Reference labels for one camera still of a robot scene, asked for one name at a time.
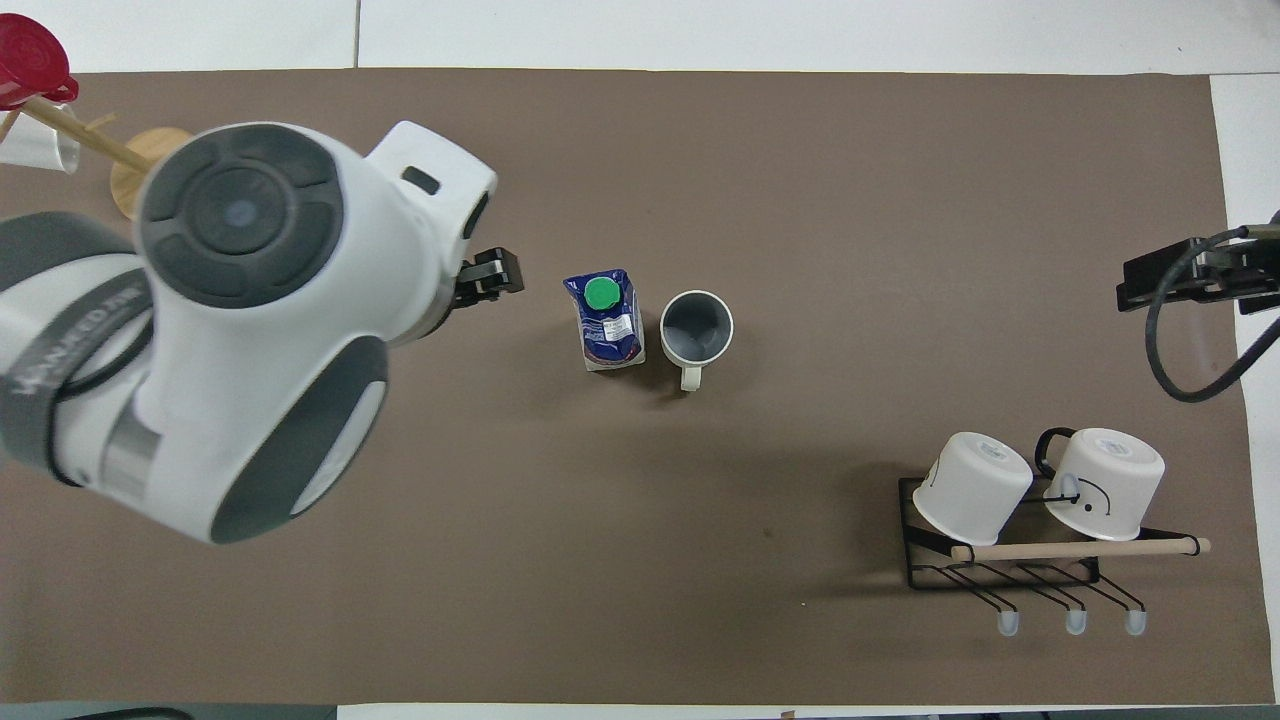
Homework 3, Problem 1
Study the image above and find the black cable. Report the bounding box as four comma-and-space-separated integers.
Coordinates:
1144, 224, 1280, 405

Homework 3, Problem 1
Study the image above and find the red cup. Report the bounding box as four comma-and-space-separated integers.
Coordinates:
0, 12, 80, 111

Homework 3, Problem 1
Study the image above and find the white mug black handle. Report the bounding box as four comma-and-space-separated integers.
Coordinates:
1034, 427, 1167, 543

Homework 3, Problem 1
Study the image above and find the white mug grey inside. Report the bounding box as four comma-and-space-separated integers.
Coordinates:
659, 290, 736, 394

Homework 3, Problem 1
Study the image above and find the clear plastic cup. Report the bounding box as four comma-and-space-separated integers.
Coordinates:
0, 100, 82, 175

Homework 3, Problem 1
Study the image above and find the plain white mug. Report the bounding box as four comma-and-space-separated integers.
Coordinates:
911, 431, 1035, 548

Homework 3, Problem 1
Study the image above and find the blue milk carton green cap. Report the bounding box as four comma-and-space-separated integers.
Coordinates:
562, 268, 647, 374

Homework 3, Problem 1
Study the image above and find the wooden mug tree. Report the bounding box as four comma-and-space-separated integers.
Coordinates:
0, 95, 197, 222

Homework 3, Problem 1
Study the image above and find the black wire mug rack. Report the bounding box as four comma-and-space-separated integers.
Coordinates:
897, 474, 1212, 638

